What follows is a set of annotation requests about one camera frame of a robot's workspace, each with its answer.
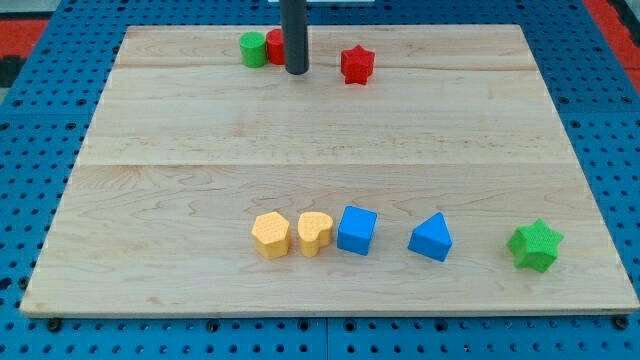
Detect red star block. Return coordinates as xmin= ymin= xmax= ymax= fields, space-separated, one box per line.
xmin=340 ymin=45 xmax=375 ymax=85

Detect green cylinder block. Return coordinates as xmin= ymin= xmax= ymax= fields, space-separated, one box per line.
xmin=239 ymin=31 xmax=268 ymax=68

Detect light wooden board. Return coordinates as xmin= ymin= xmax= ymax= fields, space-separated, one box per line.
xmin=20 ymin=25 xmax=639 ymax=319

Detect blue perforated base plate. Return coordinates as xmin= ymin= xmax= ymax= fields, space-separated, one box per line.
xmin=1 ymin=0 xmax=639 ymax=359

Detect blue triangle block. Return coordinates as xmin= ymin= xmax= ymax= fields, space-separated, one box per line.
xmin=408 ymin=212 xmax=453 ymax=262

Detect red cylinder block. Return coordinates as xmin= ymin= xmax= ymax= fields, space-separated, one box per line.
xmin=266 ymin=28 xmax=286 ymax=65

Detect green star block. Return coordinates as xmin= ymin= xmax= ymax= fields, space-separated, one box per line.
xmin=506 ymin=219 xmax=564 ymax=273

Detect yellow hexagon block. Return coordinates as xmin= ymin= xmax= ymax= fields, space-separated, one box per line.
xmin=251 ymin=212 xmax=291 ymax=259

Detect yellow heart block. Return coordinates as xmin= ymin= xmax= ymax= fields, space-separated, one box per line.
xmin=297 ymin=212 xmax=334 ymax=257

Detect blue cube block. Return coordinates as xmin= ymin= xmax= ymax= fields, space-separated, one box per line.
xmin=337 ymin=206 xmax=378 ymax=256

